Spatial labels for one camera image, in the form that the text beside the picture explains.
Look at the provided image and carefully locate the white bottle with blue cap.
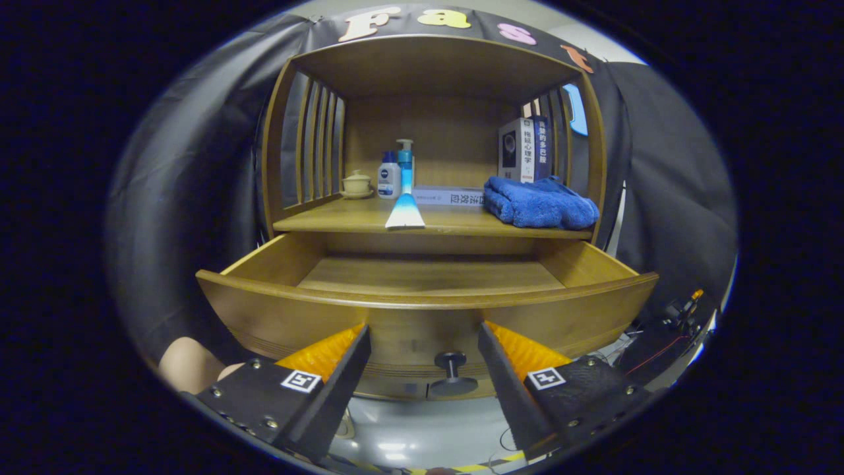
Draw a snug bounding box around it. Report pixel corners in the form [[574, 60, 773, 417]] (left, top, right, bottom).
[[377, 151, 402, 200]]

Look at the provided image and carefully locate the blue pump bottle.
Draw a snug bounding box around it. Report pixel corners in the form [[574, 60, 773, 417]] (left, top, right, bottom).
[[396, 139, 416, 195]]

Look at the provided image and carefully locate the pale blue lying book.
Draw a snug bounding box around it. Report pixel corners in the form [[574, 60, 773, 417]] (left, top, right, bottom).
[[412, 186, 489, 207]]

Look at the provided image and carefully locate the yellow and black floor tape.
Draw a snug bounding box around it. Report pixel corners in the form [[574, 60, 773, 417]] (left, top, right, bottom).
[[396, 451, 528, 474]]

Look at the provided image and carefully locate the cream lidded teacup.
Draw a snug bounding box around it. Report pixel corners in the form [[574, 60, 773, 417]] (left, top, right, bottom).
[[340, 170, 375, 200]]

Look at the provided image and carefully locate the wooden countertop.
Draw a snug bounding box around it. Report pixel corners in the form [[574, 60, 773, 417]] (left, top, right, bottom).
[[272, 196, 594, 240]]

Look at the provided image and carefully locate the orange and black tool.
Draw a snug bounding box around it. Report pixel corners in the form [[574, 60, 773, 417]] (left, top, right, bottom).
[[663, 288, 706, 334]]

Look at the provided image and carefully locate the red cable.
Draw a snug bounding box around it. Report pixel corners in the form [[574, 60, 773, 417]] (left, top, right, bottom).
[[625, 333, 690, 378]]

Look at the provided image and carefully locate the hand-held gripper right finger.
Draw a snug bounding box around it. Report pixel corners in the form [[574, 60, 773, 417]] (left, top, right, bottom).
[[477, 321, 653, 462]]

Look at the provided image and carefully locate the wooden cabinet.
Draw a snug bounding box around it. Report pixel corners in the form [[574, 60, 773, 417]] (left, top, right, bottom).
[[257, 34, 607, 255]]

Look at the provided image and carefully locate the blue folded towel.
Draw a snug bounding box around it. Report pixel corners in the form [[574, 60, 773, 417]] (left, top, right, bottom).
[[483, 175, 601, 230]]

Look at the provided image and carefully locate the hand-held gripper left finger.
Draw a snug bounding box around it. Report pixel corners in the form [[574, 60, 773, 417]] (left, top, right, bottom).
[[195, 323, 372, 462]]

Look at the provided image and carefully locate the dark blue standing book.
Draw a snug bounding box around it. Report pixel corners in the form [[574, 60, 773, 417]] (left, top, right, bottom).
[[533, 115, 552, 182]]

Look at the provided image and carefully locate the wooden drawer with black knob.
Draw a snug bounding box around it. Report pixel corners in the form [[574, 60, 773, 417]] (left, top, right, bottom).
[[196, 232, 660, 402]]

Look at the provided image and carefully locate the white standing book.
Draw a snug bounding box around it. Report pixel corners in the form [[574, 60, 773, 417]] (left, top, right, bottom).
[[498, 117, 538, 183]]

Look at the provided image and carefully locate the blue and white cosmetic tube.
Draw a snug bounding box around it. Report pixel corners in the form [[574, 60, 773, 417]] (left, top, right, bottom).
[[384, 168, 427, 230]]

